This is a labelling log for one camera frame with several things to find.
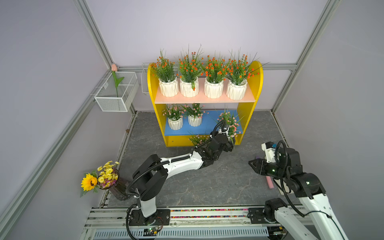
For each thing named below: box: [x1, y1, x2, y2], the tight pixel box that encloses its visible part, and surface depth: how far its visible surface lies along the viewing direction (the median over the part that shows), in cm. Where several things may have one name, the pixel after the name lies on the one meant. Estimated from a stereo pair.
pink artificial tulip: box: [111, 63, 125, 98], surface depth 92 cm
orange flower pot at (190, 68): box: [178, 43, 204, 98], surface depth 65 cm
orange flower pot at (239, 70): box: [225, 48, 271, 101], surface depth 64 cm
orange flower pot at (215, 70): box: [201, 50, 227, 99], surface depth 68 cm
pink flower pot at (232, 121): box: [217, 108, 242, 148], surface depth 74 cm
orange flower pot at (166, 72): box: [150, 49, 179, 98], surface depth 68 cm
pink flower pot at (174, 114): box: [162, 104, 187, 131], surface depth 85 cm
